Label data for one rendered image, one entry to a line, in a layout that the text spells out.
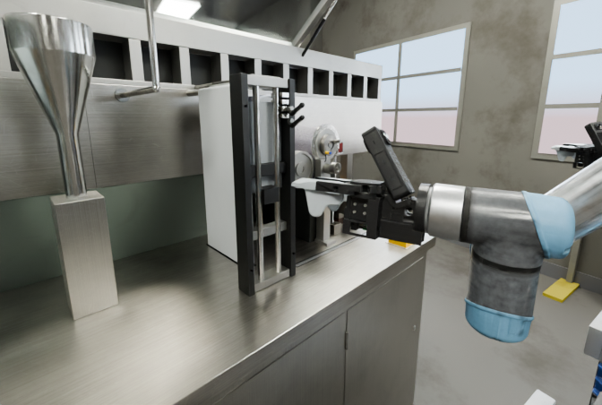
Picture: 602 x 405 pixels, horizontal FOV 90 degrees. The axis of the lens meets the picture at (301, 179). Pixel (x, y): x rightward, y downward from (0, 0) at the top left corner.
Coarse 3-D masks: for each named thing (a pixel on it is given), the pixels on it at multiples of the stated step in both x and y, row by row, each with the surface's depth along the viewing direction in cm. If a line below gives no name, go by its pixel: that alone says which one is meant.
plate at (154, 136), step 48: (0, 96) 73; (96, 96) 86; (144, 96) 95; (0, 144) 74; (48, 144) 80; (96, 144) 88; (144, 144) 97; (192, 144) 108; (0, 192) 75; (48, 192) 82
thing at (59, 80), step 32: (32, 64) 57; (64, 64) 59; (64, 96) 61; (64, 128) 63; (64, 160) 65; (64, 192) 66; (96, 192) 72; (64, 224) 64; (96, 224) 68; (64, 256) 64; (96, 256) 69; (96, 288) 69
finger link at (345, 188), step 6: (318, 186) 47; (324, 186) 46; (330, 186) 45; (336, 186) 45; (342, 186) 44; (348, 186) 44; (354, 186) 44; (360, 186) 43; (366, 186) 45; (336, 192) 45; (342, 192) 44; (348, 192) 44; (354, 192) 44
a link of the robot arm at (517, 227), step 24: (480, 192) 38; (504, 192) 38; (480, 216) 37; (504, 216) 36; (528, 216) 35; (552, 216) 34; (480, 240) 38; (504, 240) 36; (528, 240) 35; (552, 240) 34; (504, 264) 36; (528, 264) 35
